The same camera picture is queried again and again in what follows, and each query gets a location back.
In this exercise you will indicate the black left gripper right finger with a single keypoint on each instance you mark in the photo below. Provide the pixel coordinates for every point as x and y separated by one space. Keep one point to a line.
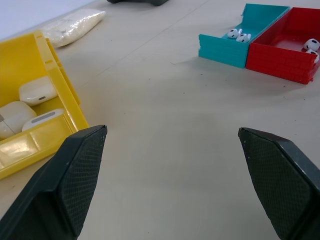
282 180

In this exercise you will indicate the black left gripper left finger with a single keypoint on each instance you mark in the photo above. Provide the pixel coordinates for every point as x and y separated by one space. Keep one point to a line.
50 187

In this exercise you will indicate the clear bag of white grains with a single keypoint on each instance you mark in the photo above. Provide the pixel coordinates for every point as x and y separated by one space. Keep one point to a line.
72 25

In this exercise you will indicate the red open tray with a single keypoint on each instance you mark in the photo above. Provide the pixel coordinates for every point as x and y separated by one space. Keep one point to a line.
275 60

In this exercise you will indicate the white earbud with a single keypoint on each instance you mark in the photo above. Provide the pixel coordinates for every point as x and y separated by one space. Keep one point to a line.
232 33
311 43
242 38
313 53

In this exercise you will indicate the white earbud charging case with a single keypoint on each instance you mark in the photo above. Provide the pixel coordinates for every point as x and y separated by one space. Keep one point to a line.
42 120
37 91
15 117

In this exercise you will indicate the teal open tray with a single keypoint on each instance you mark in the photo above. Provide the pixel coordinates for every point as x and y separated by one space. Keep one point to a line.
222 50

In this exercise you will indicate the dark grey handheld controller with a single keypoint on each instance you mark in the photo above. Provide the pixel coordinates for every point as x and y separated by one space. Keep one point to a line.
155 2

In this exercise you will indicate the yellow plastic bin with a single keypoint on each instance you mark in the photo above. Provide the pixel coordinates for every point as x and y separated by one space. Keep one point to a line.
22 57

